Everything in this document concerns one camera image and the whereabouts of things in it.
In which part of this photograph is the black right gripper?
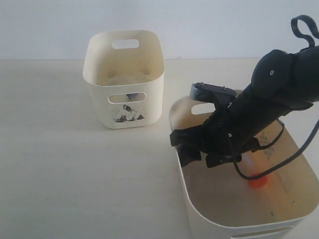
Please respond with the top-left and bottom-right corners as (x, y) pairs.
(169, 99), (261, 168)

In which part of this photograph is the blue-capped tube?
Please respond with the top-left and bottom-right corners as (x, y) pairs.
(126, 93), (139, 100)

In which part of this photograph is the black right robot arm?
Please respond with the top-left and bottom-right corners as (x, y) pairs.
(170, 47), (319, 167)

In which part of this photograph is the large cream plastic bin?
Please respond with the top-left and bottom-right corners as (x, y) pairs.
(169, 96), (319, 239)

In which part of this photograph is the small cream plastic bin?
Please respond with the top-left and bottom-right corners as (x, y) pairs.
(83, 30), (165, 129)

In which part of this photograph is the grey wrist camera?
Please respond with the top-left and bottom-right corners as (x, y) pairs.
(189, 82), (237, 105)

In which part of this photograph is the black camera cable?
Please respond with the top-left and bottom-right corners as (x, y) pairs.
(228, 14), (319, 180)

